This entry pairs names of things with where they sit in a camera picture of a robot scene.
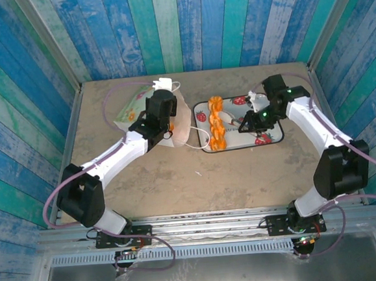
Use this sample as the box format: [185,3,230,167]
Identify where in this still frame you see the white strawberry print tray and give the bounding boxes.
[192,91,286,154]

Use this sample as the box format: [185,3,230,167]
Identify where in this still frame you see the grey white food tongs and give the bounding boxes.
[221,108,263,141]

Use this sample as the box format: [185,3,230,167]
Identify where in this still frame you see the white printed paper bag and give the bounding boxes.
[110,77,213,157]

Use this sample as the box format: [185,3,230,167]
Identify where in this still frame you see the twisted orange fake bread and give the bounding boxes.
[205,95,229,153]

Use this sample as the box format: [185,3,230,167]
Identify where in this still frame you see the green circuit board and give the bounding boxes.
[295,235,318,247]
[114,246,143,256]

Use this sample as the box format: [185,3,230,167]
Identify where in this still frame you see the grey metal sheet panel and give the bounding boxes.
[41,241,376,281]

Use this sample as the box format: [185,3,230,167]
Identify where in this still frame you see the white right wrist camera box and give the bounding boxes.
[247,90,268,111]

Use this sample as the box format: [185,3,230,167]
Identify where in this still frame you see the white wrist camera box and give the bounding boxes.
[152,77,174,92]
[247,90,268,111]

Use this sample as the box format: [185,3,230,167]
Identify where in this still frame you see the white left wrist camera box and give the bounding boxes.
[152,77,174,92]

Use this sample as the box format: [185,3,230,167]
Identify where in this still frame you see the aluminium table side rail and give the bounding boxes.
[36,89,94,230]
[306,60,370,210]

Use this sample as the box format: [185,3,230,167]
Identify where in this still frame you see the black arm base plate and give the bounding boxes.
[264,210,327,238]
[94,225,154,250]

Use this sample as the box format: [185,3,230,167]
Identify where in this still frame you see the aluminium mounting rail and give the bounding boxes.
[34,197,376,258]

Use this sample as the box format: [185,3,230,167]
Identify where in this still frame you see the aluminium frame post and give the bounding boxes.
[14,0,83,95]
[301,0,372,71]

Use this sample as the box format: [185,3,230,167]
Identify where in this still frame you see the grey slotted cable duct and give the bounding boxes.
[49,237,295,271]

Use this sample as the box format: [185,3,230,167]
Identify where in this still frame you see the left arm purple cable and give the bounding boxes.
[33,79,179,278]

